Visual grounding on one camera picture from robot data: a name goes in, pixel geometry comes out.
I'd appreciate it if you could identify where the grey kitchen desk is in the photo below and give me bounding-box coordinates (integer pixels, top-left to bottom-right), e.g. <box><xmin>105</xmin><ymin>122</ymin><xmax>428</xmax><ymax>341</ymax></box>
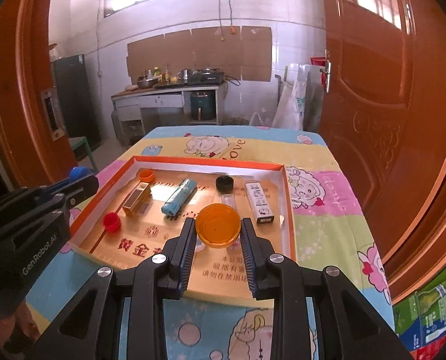
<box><xmin>111</xmin><ymin>82</ymin><xmax>228</xmax><ymax>146</ymax></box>

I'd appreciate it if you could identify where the yellow-orange bottle cap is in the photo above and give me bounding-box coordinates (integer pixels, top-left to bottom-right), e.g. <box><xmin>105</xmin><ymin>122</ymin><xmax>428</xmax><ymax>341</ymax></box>
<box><xmin>195</xmin><ymin>203</ymin><xmax>230</xmax><ymax>249</ymax></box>

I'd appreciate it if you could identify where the black refrigerator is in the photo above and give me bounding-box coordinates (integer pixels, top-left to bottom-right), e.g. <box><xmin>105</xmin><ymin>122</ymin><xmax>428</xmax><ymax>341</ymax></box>
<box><xmin>51</xmin><ymin>55</ymin><xmax>102</xmax><ymax>149</ymax></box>

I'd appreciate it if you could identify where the clear plastic cap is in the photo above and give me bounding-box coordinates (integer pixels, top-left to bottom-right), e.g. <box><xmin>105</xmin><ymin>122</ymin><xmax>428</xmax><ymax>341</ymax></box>
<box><xmin>194</xmin><ymin>237</ymin><xmax>205</xmax><ymax>253</ymax></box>

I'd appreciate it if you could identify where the orange bottle cap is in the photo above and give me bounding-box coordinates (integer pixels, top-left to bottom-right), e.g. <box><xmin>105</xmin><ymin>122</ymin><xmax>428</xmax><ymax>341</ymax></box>
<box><xmin>137</xmin><ymin>168</ymin><xmax>155</xmax><ymax>184</ymax></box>

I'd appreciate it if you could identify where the white plastic bag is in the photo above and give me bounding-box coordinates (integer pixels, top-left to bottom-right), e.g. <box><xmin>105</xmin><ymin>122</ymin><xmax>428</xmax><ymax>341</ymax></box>
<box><xmin>272</xmin><ymin>64</ymin><xmax>324</xmax><ymax>133</ymax></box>

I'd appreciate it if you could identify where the black gas stove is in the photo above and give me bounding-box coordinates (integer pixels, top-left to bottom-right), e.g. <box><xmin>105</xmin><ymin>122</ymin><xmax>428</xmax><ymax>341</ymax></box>
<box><xmin>187</xmin><ymin>68</ymin><xmax>225</xmax><ymax>86</ymax></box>

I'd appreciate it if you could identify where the orange shallow cardboard box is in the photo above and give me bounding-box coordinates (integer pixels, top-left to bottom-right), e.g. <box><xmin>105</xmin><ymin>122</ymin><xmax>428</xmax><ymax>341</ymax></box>
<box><xmin>69</xmin><ymin>154</ymin><xmax>298</xmax><ymax>302</ymax></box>

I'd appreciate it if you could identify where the black bottle cap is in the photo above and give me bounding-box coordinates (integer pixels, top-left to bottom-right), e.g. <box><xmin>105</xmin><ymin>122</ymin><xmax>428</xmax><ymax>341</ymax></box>
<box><xmin>215</xmin><ymin>175</ymin><xmax>234</xmax><ymax>194</ymax></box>

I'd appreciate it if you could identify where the green blue carton box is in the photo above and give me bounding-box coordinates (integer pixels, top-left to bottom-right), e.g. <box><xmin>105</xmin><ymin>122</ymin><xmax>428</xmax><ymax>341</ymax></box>
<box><xmin>393</xmin><ymin>267</ymin><xmax>446</xmax><ymax>359</ymax></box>

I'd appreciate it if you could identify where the white cartoon lighter box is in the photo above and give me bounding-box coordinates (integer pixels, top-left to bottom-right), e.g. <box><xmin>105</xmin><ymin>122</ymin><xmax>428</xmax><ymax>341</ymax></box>
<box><xmin>245</xmin><ymin>182</ymin><xmax>274</xmax><ymax>224</ymax></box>

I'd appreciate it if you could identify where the person's left hand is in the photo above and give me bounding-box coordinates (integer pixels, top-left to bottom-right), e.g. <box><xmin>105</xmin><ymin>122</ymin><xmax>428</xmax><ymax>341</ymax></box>
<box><xmin>0</xmin><ymin>301</ymin><xmax>41</xmax><ymax>359</ymax></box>

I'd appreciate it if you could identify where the red carton box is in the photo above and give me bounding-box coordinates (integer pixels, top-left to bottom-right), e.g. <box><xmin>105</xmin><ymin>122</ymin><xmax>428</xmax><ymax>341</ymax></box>
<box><xmin>414</xmin><ymin>336</ymin><xmax>446</xmax><ymax>360</ymax></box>

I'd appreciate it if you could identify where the red bottle cap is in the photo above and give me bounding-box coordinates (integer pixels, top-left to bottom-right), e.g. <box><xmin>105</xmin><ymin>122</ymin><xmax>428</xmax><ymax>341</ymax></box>
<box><xmin>103</xmin><ymin>212</ymin><xmax>121</xmax><ymax>233</ymax></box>

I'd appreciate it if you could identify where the green metal stool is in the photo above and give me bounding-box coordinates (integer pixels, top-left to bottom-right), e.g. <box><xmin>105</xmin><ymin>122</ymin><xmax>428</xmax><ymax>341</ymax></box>
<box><xmin>68</xmin><ymin>136</ymin><xmax>99</xmax><ymax>172</ymax></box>

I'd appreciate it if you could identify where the brown wooden door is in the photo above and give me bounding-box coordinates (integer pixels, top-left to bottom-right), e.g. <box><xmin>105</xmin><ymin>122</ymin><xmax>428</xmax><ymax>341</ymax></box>
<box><xmin>320</xmin><ymin>0</ymin><xmax>446</xmax><ymax>302</ymax></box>

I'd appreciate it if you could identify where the floral patterned lighter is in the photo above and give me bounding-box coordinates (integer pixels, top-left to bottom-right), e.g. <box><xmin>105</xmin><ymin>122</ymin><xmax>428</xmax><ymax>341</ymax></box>
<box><xmin>221</xmin><ymin>193</ymin><xmax>241</xmax><ymax>250</ymax></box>

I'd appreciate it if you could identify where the blue bottle cap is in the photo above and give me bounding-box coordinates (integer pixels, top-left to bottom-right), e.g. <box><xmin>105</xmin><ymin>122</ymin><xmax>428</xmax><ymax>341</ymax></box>
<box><xmin>68</xmin><ymin>166</ymin><xmax>92</xmax><ymax>183</ymax></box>

